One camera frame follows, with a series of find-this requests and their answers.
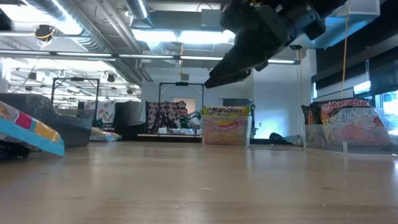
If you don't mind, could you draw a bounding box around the black partition panel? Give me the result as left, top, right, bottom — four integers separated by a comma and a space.
113, 100, 147, 141

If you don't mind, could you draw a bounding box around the person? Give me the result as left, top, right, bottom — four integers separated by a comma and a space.
177, 106, 201, 130

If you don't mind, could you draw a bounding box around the ceiling light strip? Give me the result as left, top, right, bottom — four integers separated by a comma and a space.
0, 49, 118, 60
118, 53, 301, 65

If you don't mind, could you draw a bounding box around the black white patterned cloth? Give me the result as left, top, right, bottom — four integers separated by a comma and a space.
146, 100, 187, 134

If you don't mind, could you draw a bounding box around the wooden desk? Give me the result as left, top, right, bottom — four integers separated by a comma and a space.
136, 132, 203, 144

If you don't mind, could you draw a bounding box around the round black ceiling camera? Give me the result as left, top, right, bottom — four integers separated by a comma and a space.
33, 24, 56, 43

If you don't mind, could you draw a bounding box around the clear plastic container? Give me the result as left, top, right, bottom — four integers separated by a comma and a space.
303, 123, 396, 155

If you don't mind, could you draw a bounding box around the black metal rig frame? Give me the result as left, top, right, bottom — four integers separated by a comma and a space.
51, 77, 101, 110
158, 81, 205, 138

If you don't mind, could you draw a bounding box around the dark smoked plastic container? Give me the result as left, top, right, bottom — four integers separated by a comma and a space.
0, 92, 96, 149

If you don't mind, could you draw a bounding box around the lime chili shrimp ramen pack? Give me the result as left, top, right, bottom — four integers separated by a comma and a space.
201, 105, 252, 146

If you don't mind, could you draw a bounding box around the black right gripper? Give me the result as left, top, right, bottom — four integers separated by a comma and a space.
203, 0, 326, 90

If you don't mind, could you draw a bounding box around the black fire noodle pack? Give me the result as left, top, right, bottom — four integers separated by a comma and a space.
300, 104, 324, 127
318, 98, 393, 149

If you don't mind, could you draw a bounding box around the silver ceiling duct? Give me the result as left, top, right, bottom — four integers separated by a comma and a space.
26, 0, 144, 86

